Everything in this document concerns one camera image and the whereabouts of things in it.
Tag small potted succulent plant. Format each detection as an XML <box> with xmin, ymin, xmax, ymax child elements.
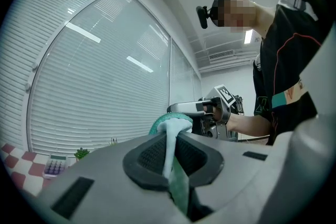
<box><xmin>73</xmin><ymin>147</ymin><xmax>91</xmax><ymax>162</ymax></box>

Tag person's head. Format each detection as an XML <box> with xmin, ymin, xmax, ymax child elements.
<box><xmin>213</xmin><ymin>0</ymin><xmax>277</xmax><ymax>35</ymax></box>

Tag person's right hand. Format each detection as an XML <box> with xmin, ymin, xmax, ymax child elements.
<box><xmin>205</xmin><ymin>104</ymin><xmax>224</xmax><ymax>122</ymax></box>

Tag purple-keyed calculator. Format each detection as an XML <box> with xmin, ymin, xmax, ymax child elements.
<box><xmin>43</xmin><ymin>154</ymin><xmax>68</xmax><ymax>179</ymax></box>

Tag ceiling air vent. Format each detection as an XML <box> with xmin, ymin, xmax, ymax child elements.
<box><xmin>208</xmin><ymin>49</ymin><xmax>236</xmax><ymax>61</ymax></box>

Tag white window blinds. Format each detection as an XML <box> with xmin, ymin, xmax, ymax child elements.
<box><xmin>0</xmin><ymin>0</ymin><xmax>203</xmax><ymax>157</ymax></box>

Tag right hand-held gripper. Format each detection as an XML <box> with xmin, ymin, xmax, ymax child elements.
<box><xmin>166</xmin><ymin>83</ymin><xmax>245</xmax><ymax>142</ymax></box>

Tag grey shoulder strap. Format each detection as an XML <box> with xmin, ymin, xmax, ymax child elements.
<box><xmin>278</xmin><ymin>0</ymin><xmax>320</xmax><ymax>22</ymax></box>

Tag person in black shirt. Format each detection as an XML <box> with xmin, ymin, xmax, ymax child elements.
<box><xmin>253</xmin><ymin>0</ymin><xmax>329</xmax><ymax>145</ymax></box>

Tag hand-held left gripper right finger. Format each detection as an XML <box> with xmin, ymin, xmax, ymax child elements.
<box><xmin>175</xmin><ymin>131</ymin><xmax>273</xmax><ymax>224</ymax></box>

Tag light blue pouch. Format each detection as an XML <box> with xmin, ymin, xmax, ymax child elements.
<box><xmin>148</xmin><ymin>111</ymin><xmax>194</xmax><ymax>215</ymax></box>

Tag person's right forearm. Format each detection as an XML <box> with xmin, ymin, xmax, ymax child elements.
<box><xmin>226</xmin><ymin>113</ymin><xmax>274</xmax><ymax>137</ymax></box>

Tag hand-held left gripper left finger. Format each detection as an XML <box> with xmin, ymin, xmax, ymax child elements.
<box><xmin>33</xmin><ymin>133</ymin><xmax>190</xmax><ymax>224</ymax></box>

